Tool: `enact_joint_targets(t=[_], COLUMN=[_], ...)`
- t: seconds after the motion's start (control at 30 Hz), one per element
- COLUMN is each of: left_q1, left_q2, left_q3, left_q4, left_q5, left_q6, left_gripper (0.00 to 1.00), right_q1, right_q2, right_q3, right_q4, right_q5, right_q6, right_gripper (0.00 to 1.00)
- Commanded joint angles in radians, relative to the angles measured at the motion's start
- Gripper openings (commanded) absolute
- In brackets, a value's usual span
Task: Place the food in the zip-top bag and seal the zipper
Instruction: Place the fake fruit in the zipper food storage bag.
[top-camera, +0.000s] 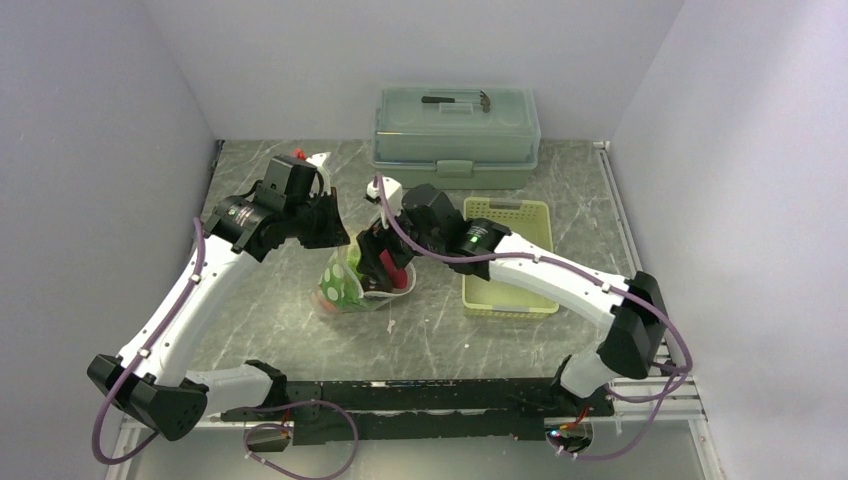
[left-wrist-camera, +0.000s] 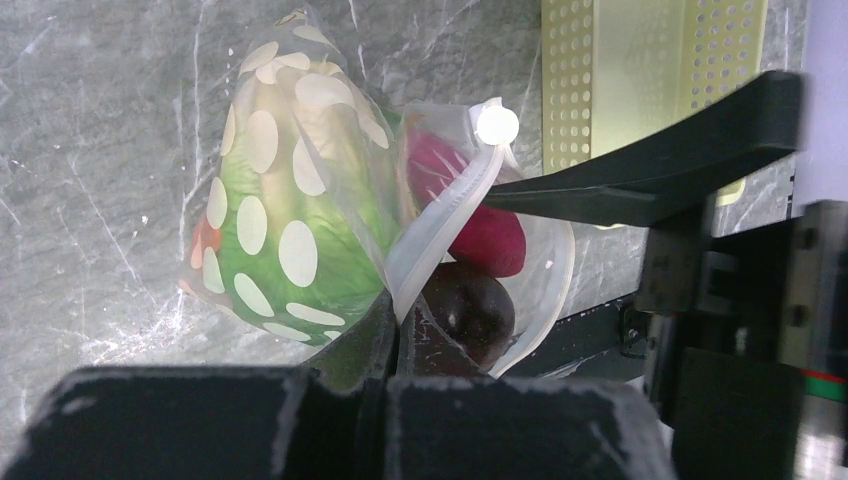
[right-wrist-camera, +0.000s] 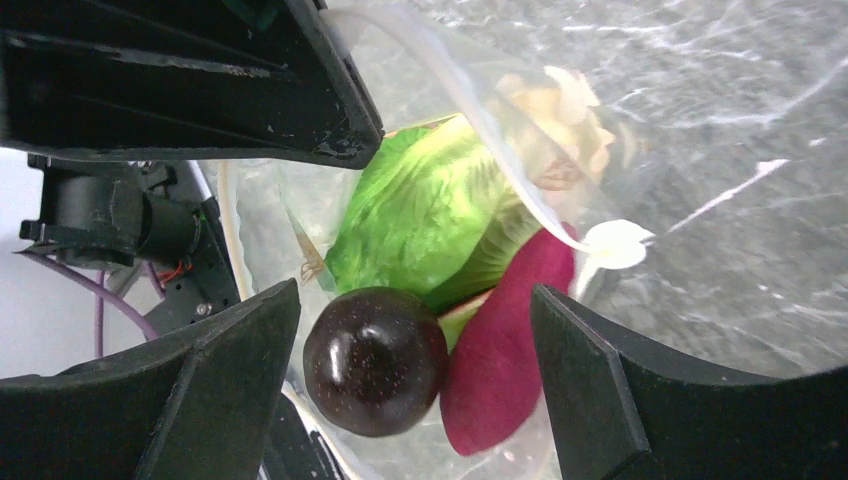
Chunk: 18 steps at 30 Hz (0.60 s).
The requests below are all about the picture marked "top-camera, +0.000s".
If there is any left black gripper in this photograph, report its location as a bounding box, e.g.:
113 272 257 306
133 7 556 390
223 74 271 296
285 186 351 249

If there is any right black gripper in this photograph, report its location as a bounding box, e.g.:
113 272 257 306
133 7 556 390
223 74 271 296
356 198 445 284

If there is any green cabbage leaf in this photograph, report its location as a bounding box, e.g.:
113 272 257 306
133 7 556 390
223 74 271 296
317 244 386 313

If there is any clear dotted zip bag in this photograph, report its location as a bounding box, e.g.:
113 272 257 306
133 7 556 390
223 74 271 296
311 235 419 319

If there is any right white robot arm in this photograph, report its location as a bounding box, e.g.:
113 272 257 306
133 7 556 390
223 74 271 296
357 177 667 415

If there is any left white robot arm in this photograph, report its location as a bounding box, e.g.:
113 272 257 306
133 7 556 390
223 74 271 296
87 153 350 441

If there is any green plastic toolbox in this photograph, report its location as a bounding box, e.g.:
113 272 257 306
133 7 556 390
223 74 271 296
371 86 541 190

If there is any pale green perforated basket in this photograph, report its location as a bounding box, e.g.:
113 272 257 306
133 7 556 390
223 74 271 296
460 196 561 321

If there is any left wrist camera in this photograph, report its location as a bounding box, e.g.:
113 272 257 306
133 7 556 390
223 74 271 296
291 148 332 194

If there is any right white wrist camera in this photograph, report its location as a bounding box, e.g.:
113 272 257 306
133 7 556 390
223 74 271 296
365 177 403 229

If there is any aluminium rail frame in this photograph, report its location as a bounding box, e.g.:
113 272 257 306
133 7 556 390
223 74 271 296
87 355 725 479

